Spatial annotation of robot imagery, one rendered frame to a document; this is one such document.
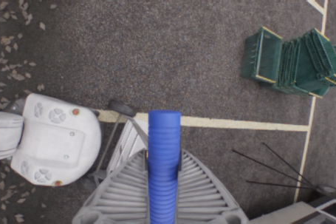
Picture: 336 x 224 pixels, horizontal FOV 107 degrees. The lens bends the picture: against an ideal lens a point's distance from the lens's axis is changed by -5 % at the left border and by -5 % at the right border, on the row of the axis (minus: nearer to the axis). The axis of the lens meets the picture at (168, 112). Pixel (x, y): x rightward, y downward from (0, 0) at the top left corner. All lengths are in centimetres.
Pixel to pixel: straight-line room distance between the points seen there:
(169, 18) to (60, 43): 103
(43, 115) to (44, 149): 24
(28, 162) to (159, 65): 127
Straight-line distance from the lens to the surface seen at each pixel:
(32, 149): 123
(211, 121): 176
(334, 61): 248
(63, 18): 155
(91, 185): 131
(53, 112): 105
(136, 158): 16
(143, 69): 140
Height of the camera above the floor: 135
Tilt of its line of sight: 68 degrees down
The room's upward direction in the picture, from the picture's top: 105 degrees clockwise
